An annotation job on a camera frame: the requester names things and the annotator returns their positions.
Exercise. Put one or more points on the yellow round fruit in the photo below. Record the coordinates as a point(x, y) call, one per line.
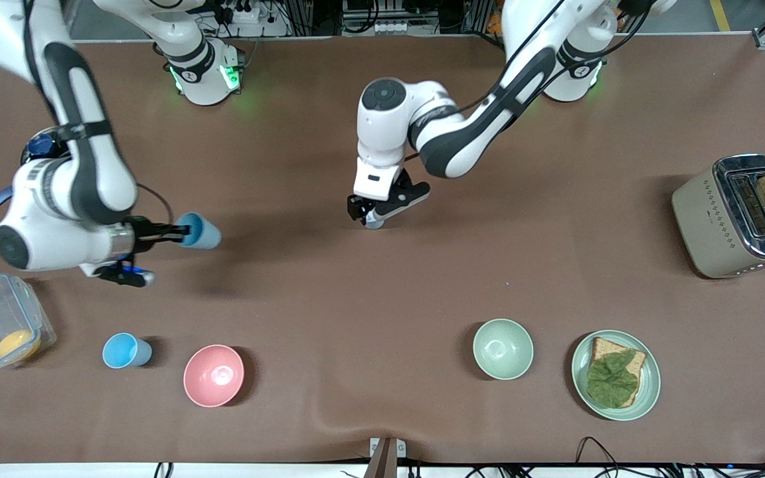
point(16, 344)

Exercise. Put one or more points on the green plate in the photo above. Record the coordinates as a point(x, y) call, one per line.
point(651, 385)

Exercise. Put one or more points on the green bowl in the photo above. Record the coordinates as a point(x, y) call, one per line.
point(502, 348)

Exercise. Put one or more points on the pink bowl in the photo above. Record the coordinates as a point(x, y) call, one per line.
point(213, 375)

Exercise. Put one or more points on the orange packaged snacks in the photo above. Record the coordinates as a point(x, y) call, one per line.
point(495, 25)

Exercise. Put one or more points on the glass lid with blue knob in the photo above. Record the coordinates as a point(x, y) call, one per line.
point(40, 143)

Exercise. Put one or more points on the beige metal toaster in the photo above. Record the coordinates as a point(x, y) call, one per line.
point(701, 226)

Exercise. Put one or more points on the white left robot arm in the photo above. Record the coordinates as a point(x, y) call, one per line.
point(462, 133)

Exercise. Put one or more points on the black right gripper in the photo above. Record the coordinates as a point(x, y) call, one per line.
point(144, 234)

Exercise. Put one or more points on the metal table edge bracket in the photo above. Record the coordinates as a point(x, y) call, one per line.
point(386, 458)

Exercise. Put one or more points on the white power strip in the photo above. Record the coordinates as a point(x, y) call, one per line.
point(392, 28)
point(243, 13)

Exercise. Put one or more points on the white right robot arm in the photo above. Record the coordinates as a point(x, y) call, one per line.
point(90, 166)

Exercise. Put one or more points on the blue plastic cup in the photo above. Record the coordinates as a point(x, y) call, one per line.
point(374, 224)
point(120, 350)
point(204, 232)

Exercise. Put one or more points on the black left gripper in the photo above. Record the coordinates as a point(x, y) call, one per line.
point(356, 208)

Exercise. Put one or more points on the brown bread slice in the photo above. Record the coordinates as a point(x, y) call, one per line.
point(605, 346)

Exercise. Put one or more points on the green lettuce leaf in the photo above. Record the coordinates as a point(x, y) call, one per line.
point(611, 382)

